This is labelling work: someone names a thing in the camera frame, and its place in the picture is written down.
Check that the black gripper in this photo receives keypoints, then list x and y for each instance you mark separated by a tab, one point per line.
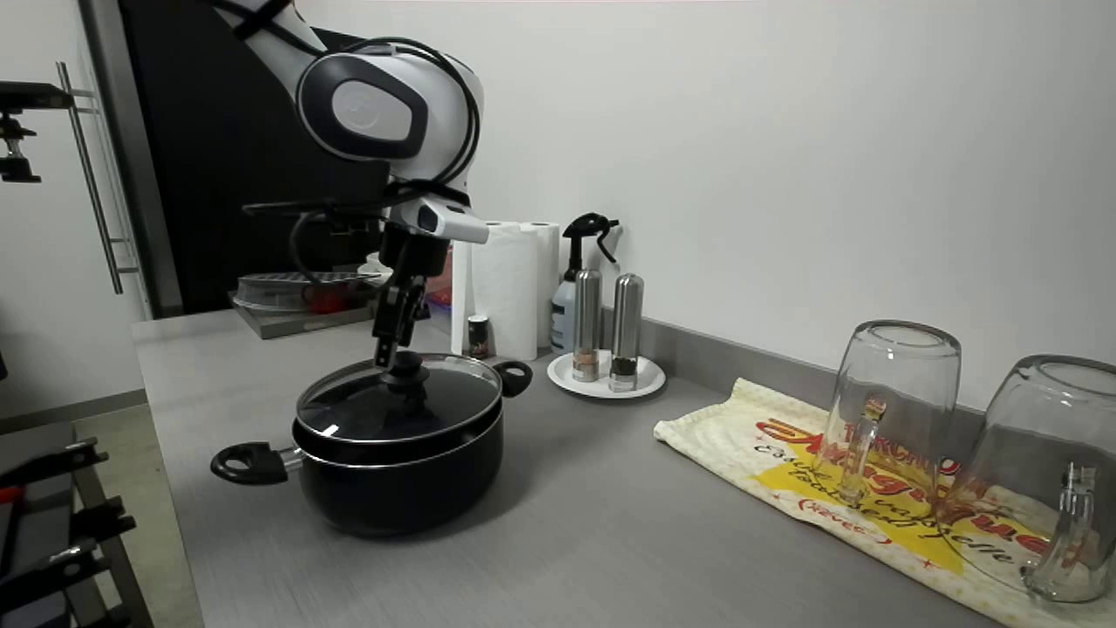
414	249

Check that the glass lid with black knob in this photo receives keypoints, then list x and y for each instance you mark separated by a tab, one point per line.
349	410

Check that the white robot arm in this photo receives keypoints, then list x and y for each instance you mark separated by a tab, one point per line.
385	106

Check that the small dark spice jar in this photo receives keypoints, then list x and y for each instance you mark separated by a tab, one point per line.
479	336

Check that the grey tray with dishes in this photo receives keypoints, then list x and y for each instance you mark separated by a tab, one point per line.
292	296

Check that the white paper towel roll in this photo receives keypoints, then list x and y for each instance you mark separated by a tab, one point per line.
516	285

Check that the black cooking pot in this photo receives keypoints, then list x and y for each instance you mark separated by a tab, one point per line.
394	493

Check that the steel spice grinder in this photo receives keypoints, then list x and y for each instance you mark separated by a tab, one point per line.
589	320
630	325

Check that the spray bottle with black trigger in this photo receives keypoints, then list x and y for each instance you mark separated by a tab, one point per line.
589	228

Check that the white round saucer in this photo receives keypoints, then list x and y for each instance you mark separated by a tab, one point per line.
648	382

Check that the cream printed dish towel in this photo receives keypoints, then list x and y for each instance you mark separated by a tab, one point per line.
745	448

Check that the clear drinking glass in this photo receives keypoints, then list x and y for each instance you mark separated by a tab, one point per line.
1047	431
895	394

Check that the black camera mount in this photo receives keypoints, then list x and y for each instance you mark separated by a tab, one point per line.
15	128

